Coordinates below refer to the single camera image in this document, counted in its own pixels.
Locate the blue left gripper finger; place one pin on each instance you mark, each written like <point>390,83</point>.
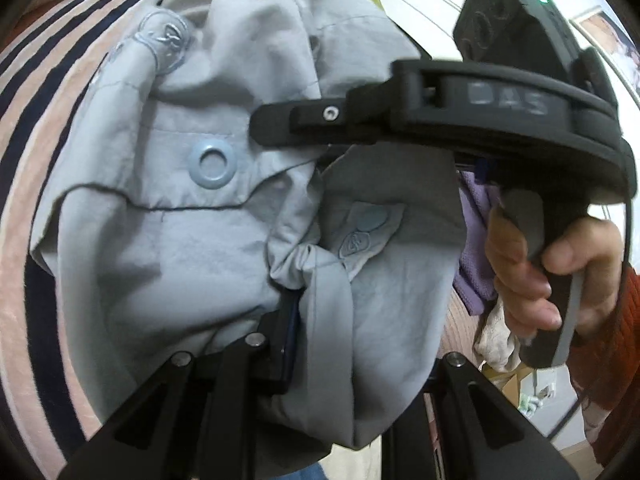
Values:
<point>283,340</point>

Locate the light blue jacket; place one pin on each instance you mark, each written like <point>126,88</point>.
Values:
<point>170,229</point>

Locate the red sweater forearm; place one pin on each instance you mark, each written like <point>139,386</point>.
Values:
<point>607,367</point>

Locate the person right hand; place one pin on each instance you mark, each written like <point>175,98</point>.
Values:
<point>590,245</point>

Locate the white headboard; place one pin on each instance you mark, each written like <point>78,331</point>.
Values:
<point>429,23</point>

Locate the purple garment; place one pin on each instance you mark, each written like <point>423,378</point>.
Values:
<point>474,281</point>

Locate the beige fleece garment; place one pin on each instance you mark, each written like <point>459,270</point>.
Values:
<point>496,345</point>

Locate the striped bed sheet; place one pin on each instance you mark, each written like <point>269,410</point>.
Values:
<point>48,61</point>

